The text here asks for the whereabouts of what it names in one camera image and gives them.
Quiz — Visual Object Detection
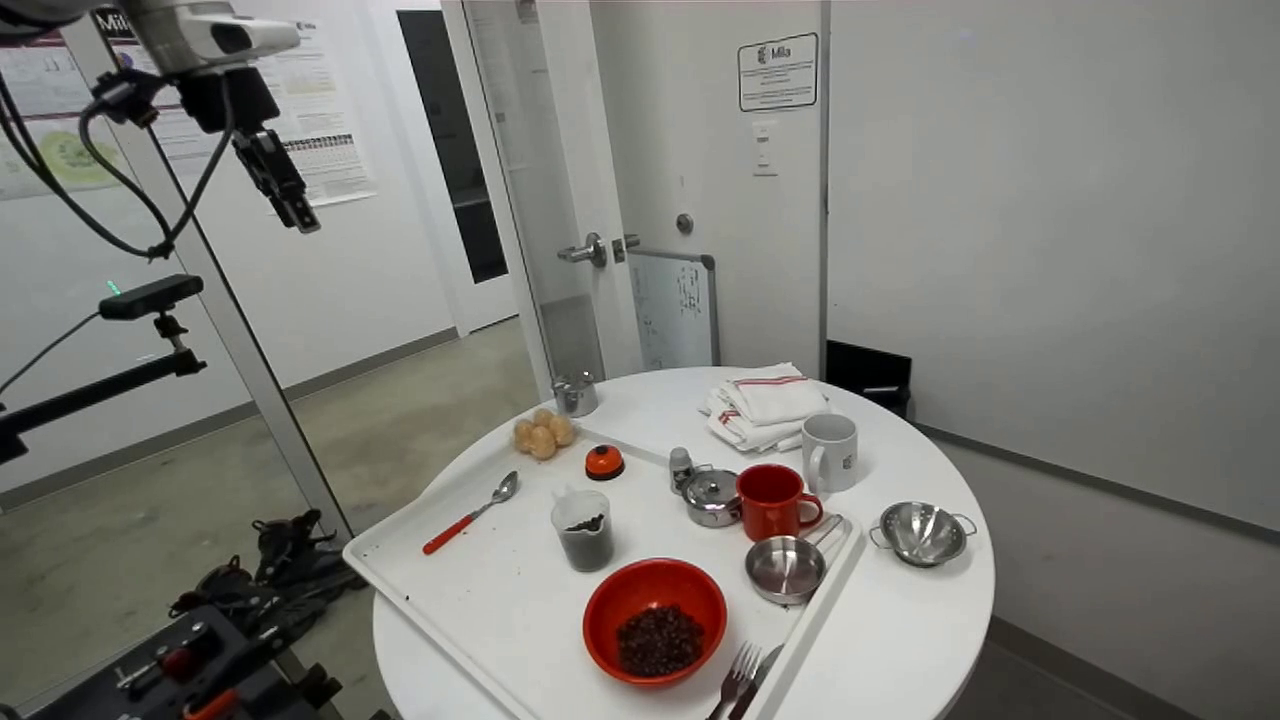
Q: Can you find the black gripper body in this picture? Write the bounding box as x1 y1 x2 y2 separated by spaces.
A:
228 123 303 205

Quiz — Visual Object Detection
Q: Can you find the clear plastic jug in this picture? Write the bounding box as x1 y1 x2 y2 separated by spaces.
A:
550 483 622 575

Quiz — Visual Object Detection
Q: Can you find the red bowl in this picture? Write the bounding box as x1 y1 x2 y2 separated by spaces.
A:
581 555 734 695

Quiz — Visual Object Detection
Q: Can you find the small steel bowl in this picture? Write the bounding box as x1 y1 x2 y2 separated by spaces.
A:
742 534 833 613

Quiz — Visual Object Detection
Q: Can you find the white paper poster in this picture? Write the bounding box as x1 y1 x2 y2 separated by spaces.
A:
261 18 379 212

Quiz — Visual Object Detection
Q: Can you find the poster with green graphic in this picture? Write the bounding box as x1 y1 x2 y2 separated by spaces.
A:
0 30 131 207

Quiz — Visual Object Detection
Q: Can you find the whiteboard with drawings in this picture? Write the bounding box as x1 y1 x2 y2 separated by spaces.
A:
625 247 725 377

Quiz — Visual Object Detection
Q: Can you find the white door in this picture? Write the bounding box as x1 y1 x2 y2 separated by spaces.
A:
455 0 833 405

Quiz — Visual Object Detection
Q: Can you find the orange call bell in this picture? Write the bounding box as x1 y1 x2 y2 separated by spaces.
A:
581 440 627 483

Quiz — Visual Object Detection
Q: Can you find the white rectangular tray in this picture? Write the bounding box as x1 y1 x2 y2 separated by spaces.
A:
342 418 873 720

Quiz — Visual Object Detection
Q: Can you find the black equipment base with clamps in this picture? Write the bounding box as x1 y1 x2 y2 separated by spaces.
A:
20 504 394 720

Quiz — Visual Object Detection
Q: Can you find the white door sign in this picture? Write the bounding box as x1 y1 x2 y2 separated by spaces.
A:
734 30 823 115

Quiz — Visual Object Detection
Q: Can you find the white cloth with red stripes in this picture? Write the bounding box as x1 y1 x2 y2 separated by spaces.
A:
700 361 838 460

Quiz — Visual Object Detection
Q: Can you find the small steel cup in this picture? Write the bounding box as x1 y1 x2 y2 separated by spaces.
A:
677 463 749 534

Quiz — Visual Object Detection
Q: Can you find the red mug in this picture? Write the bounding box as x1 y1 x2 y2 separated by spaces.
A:
734 460 830 545

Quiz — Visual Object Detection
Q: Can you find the white mug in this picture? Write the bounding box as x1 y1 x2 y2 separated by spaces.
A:
798 408 866 497

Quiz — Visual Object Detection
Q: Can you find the black box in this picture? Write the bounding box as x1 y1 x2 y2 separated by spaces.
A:
822 335 920 419

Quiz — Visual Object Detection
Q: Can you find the white metal frame post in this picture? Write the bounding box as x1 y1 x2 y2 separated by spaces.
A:
55 18 360 542

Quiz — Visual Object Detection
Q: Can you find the black camera on stand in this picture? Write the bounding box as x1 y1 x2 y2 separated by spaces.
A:
97 273 207 323

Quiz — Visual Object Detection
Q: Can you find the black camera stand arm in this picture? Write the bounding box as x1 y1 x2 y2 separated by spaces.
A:
0 314 214 470

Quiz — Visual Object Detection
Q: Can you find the silver door lever handle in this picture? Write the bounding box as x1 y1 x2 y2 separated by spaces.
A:
557 227 645 273

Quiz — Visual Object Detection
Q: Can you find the steel pot with handles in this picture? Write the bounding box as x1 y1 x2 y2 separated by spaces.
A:
550 370 606 419

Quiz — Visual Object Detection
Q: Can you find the red handled metal spoon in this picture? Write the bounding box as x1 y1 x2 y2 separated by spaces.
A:
420 470 526 560

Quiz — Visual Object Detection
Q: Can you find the steel bowl with handles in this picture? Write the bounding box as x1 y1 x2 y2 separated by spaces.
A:
867 497 982 575

